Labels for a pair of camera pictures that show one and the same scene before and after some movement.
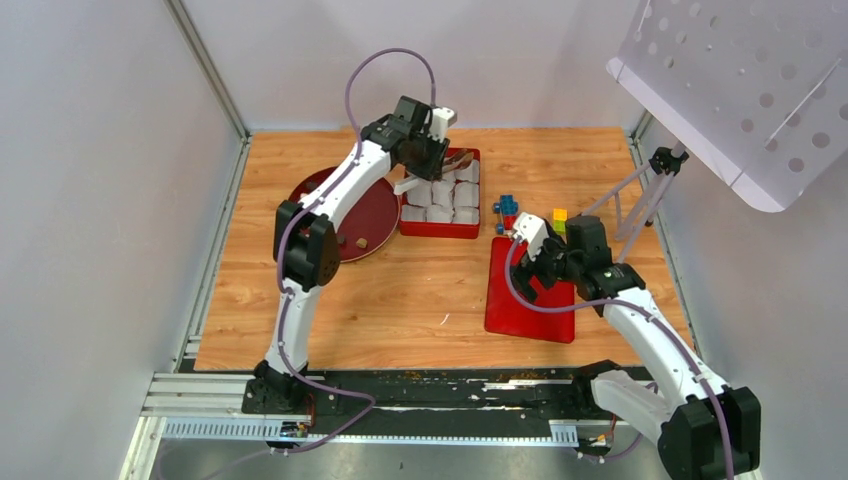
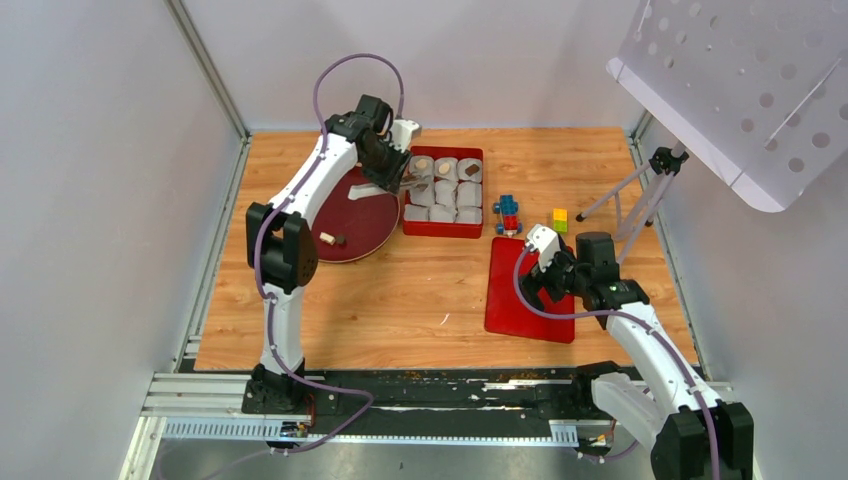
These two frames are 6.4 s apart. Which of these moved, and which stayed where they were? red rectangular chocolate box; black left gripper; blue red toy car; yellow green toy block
Moved: black left gripper
Stayed: blue red toy car; red rectangular chocolate box; yellow green toy block
